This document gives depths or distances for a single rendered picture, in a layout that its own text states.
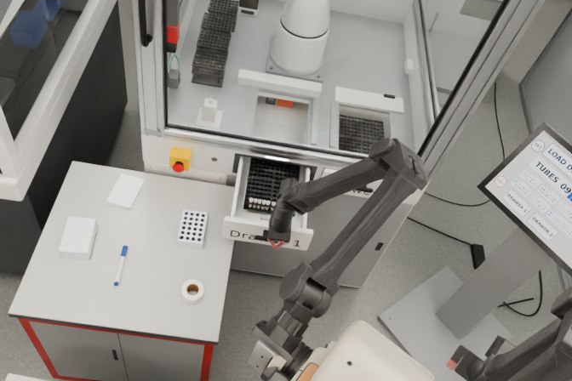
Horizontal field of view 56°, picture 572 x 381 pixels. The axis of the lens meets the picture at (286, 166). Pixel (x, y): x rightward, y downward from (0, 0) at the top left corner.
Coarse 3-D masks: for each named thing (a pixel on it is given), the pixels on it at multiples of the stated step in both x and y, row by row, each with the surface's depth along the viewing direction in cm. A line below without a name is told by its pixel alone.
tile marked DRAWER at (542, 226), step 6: (534, 216) 180; (540, 216) 179; (528, 222) 181; (534, 222) 180; (540, 222) 179; (546, 222) 178; (534, 228) 179; (540, 228) 179; (546, 228) 178; (552, 228) 177; (540, 234) 178; (546, 234) 177; (552, 234) 177; (546, 240) 177
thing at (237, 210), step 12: (240, 156) 190; (240, 168) 186; (300, 168) 198; (240, 180) 190; (300, 180) 195; (240, 192) 187; (240, 204) 184; (240, 216) 181; (252, 216) 182; (300, 216) 185
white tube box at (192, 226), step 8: (184, 216) 182; (192, 216) 183; (200, 216) 183; (184, 224) 182; (192, 224) 181; (200, 224) 182; (184, 232) 179; (192, 232) 179; (200, 232) 179; (184, 240) 177; (192, 240) 179; (200, 240) 179; (200, 248) 180
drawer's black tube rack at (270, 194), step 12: (252, 168) 187; (264, 168) 192; (276, 168) 188; (288, 168) 189; (252, 180) 183; (264, 180) 184; (276, 180) 185; (252, 192) 184; (264, 192) 181; (276, 192) 185
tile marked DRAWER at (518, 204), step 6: (510, 192) 184; (516, 192) 183; (504, 198) 185; (510, 198) 184; (516, 198) 183; (522, 198) 182; (510, 204) 184; (516, 204) 183; (522, 204) 182; (528, 204) 181; (516, 210) 183; (522, 210) 182; (528, 210) 181; (522, 216) 182
